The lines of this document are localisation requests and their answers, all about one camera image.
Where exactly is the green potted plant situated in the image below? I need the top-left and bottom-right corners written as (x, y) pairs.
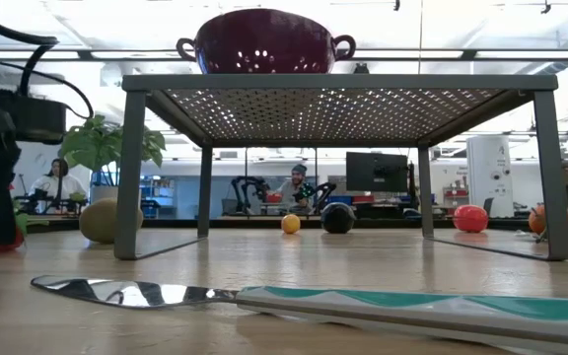
top-left (58, 113), bottom-right (167, 203)

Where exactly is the small yellow-orange round fruit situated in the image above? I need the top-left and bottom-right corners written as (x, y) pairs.
top-left (280, 213), bottom-right (302, 236)

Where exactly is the black computer monitor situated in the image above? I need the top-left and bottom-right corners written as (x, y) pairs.
top-left (345, 151), bottom-right (409, 193)

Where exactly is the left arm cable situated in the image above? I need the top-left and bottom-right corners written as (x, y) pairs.
top-left (0, 0), bottom-right (94, 120)

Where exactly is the round red apple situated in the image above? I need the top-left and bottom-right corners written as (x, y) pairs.
top-left (453, 204), bottom-right (490, 234)

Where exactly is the orange tangerine with leaves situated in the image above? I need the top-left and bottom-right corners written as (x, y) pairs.
top-left (528, 204), bottom-right (568, 244)

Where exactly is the red-purple metal colander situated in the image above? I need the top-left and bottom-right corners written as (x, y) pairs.
top-left (175, 7), bottom-right (357, 75)

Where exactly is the horizontal overhead beam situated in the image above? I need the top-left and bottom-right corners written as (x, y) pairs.
top-left (0, 47), bottom-right (568, 63)

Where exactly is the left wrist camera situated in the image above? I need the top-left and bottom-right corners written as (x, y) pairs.
top-left (0, 96), bottom-right (68, 145)

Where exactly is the knife with teal white handle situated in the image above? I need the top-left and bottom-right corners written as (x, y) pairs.
top-left (31, 274), bottom-right (568, 349)

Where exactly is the black round plum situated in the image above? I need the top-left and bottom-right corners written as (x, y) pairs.
top-left (319, 201), bottom-right (357, 235)

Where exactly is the brown-green kiwi fruit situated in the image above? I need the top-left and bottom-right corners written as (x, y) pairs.
top-left (78, 197), bottom-right (145, 245)

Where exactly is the blue storage rack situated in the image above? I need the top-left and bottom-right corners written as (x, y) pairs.
top-left (143, 176), bottom-right (175, 219)

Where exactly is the grey perforated metal shelf riser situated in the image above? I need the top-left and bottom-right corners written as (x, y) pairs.
top-left (113, 73), bottom-right (568, 261)

